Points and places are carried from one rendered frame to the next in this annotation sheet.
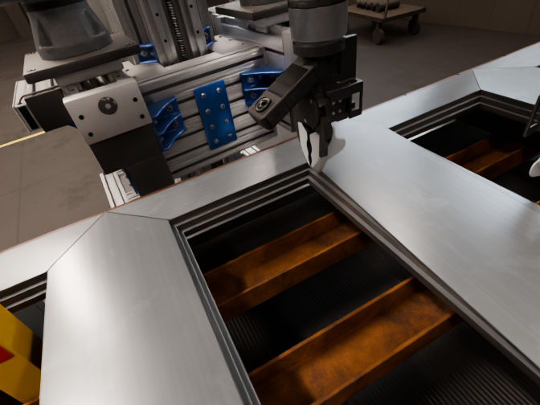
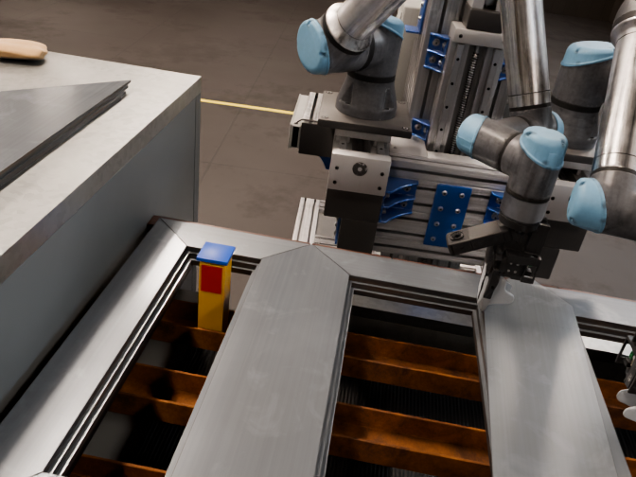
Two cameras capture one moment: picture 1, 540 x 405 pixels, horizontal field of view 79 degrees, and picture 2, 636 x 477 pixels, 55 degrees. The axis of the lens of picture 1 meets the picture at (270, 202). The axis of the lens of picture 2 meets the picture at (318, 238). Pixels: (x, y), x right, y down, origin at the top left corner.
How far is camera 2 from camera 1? 0.70 m
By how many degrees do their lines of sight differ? 22
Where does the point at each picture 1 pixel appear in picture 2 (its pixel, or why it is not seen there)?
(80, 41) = (371, 111)
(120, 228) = (316, 260)
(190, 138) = (410, 223)
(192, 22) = not seen: hidden behind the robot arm
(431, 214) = (528, 381)
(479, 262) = (523, 417)
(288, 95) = (476, 239)
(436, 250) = (505, 397)
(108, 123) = (352, 181)
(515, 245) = (559, 428)
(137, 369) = (288, 334)
